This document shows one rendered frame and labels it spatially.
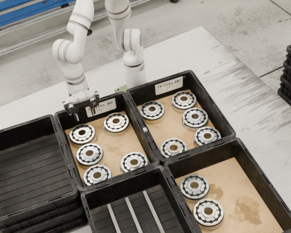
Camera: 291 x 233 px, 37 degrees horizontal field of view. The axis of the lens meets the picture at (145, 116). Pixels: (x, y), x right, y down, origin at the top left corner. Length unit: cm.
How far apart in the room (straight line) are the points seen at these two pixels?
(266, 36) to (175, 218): 230
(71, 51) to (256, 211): 81
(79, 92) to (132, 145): 33
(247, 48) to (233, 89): 136
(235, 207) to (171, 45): 107
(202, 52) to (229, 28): 135
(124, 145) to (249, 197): 51
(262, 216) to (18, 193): 87
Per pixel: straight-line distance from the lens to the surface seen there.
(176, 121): 179
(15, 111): 216
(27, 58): 359
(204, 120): 175
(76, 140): 174
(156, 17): 376
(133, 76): 194
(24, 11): 342
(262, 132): 194
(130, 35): 183
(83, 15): 147
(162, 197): 158
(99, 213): 157
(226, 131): 167
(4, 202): 170
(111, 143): 174
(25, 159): 178
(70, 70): 150
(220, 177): 163
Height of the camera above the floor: 217
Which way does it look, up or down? 48 degrees down
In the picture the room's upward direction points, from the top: 6 degrees counter-clockwise
